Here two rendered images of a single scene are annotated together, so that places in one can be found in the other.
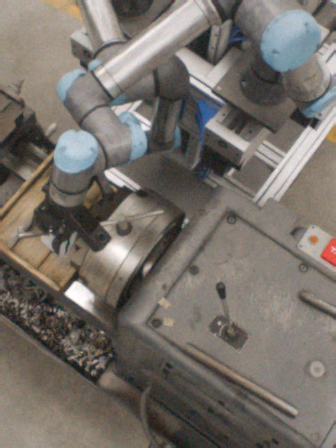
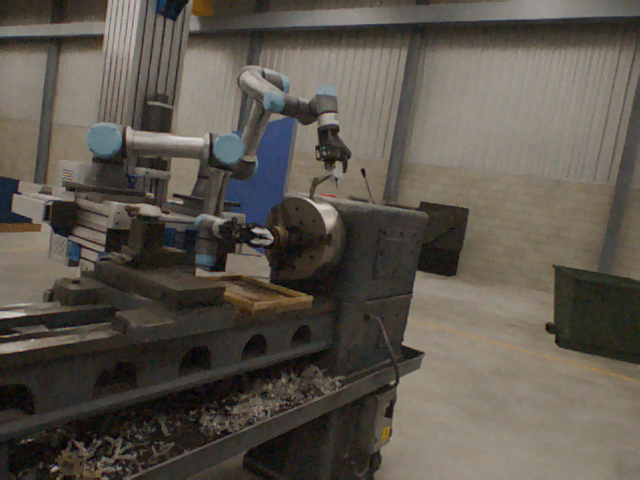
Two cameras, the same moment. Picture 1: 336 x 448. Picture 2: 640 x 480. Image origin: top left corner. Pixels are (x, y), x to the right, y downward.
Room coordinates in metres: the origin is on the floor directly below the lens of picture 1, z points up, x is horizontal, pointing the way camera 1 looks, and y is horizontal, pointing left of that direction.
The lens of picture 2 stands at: (0.16, 1.91, 1.25)
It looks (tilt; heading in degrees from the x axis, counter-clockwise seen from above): 5 degrees down; 281
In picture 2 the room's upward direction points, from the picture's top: 9 degrees clockwise
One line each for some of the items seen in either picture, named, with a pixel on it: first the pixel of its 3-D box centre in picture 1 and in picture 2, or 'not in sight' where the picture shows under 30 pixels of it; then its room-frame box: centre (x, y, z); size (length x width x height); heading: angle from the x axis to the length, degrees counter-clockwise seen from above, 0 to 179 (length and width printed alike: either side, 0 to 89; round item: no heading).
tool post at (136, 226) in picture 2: not in sight; (148, 232); (0.90, 0.63, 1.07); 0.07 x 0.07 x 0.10; 65
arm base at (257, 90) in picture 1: (268, 74); (208, 187); (1.10, -0.19, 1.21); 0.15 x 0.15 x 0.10
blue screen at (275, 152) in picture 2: not in sight; (248, 189); (3.08, -6.28, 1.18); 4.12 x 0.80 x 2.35; 124
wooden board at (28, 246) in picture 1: (58, 218); (245, 292); (0.68, 0.33, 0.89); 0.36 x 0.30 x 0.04; 155
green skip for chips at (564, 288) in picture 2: not in sight; (598, 311); (-2.13, -4.26, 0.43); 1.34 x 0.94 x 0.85; 84
